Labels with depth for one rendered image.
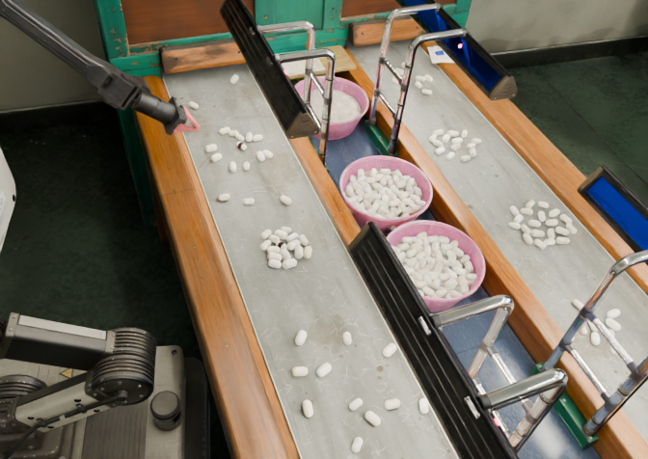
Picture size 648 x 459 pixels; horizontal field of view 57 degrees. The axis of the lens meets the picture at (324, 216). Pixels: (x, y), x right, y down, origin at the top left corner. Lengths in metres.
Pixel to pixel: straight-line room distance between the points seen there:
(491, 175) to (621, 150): 1.74
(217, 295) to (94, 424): 0.45
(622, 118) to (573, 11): 0.70
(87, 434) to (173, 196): 0.63
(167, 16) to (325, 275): 1.02
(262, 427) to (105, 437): 0.49
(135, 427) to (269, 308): 0.45
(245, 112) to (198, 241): 0.59
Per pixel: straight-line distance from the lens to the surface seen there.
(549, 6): 3.84
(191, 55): 2.08
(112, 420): 1.64
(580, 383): 1.48
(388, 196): 1.73
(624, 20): 4.29
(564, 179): 1.93
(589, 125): 3.65
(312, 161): 1.77
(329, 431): 1.30
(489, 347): 1.19
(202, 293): 1.44
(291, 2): 2.16
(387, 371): 1.38
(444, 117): 2.07
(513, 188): 1.87
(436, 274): 1.56
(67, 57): 1.62
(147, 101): 1.64
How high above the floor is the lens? 1.92
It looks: 46 degrees down
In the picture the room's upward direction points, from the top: 6 degrees clockwise
